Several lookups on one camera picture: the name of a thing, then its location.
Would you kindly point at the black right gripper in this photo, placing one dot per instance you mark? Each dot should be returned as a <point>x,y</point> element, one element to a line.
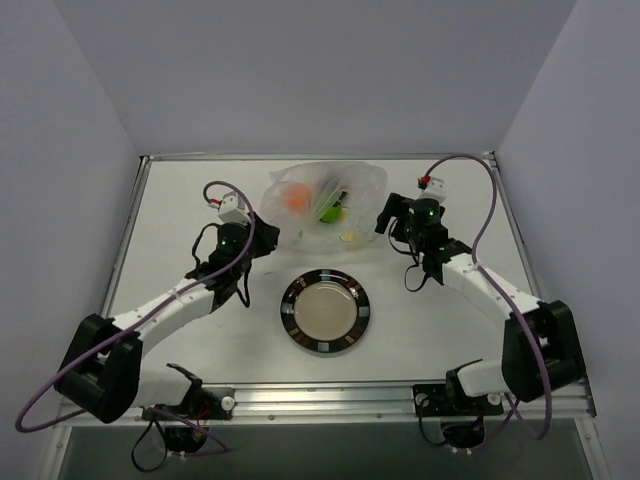
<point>395,213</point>

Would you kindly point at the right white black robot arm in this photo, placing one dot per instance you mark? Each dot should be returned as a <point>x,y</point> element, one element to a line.
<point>540,348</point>

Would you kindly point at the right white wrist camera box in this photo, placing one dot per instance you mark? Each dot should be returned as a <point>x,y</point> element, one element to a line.
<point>434,190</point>

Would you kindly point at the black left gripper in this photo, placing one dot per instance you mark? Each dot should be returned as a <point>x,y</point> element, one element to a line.
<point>265,236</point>

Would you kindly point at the orange fake fruit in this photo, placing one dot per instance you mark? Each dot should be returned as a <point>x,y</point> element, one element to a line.
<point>296,197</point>

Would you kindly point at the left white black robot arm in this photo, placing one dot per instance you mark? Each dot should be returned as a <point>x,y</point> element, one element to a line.
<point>102,369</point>

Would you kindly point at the translucent white plastic bag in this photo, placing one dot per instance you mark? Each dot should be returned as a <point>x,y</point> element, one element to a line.
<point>359,186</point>

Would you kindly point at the green fake apple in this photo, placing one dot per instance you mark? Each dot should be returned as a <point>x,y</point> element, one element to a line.
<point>333,214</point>

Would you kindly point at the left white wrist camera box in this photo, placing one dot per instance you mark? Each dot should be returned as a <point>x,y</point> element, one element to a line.
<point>233,209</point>

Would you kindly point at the beige plate with dark rim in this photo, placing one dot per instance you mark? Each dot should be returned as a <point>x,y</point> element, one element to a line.
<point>325,311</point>

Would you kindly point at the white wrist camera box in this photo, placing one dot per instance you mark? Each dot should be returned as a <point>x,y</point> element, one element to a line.
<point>434,190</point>
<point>233,209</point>

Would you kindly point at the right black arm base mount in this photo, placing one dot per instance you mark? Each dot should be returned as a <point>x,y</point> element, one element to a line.
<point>462,419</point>

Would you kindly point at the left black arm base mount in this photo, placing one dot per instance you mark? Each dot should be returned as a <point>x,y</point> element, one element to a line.
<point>183,428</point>

